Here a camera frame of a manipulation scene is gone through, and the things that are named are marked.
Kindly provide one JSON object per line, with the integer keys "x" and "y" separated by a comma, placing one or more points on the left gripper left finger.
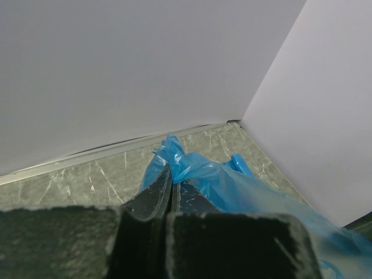
{"x": 125, "y": 241}

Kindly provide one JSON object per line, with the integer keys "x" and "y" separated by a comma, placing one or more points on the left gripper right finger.
{"x": 202, "y": 242}

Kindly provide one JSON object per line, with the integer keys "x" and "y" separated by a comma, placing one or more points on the blue trash bag roll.
{"x": 237, "y": 163}

